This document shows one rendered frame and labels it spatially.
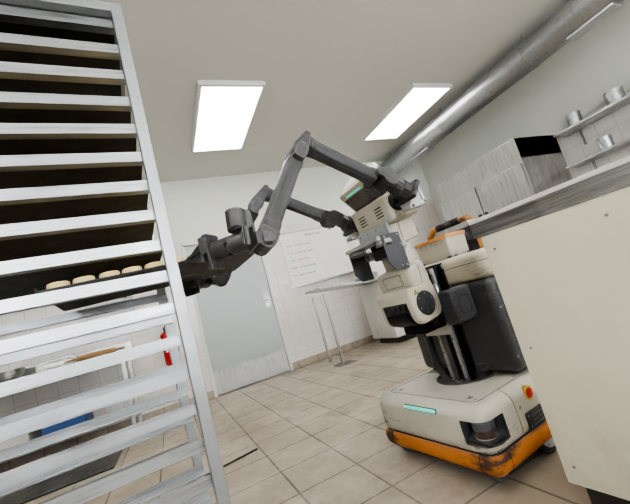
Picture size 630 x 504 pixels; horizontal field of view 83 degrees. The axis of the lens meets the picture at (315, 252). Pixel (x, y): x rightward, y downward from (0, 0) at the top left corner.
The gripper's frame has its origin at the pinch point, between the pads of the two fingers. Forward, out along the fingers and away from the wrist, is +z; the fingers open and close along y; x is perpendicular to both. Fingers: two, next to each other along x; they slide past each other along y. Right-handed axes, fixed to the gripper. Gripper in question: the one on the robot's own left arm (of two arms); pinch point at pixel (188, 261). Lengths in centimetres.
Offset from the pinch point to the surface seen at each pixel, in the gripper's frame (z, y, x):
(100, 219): 12.5, -15.0, -15.4
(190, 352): 0.5, 25.1, -7.6
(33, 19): 17, -76, -19
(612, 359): -98, 56, 18
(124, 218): 8.6, -14.5, -11.4
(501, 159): -196, -86, 394
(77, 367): 20.1, 20.8, -22.8
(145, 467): 13, 48, -16
